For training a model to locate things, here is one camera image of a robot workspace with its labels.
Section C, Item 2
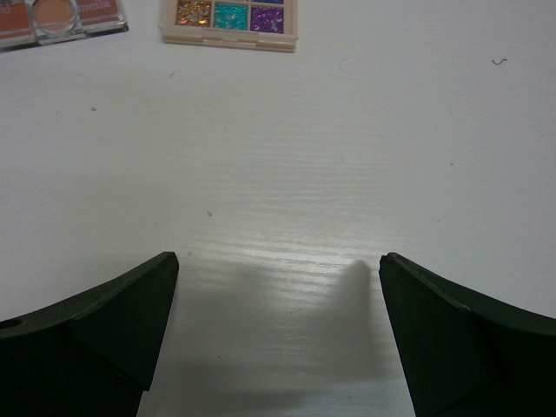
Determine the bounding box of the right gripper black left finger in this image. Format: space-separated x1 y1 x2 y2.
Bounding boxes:
1 252 179 416

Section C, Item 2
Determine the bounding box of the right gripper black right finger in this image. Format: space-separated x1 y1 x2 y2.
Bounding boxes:
379 253 555 416

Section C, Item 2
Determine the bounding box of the clear orange eyeshadow palette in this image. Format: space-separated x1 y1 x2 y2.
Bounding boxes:
1 0 129 50

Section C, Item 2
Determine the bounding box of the beige glitter eyeshadow palette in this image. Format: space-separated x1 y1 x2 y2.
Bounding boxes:
159 0 298 53

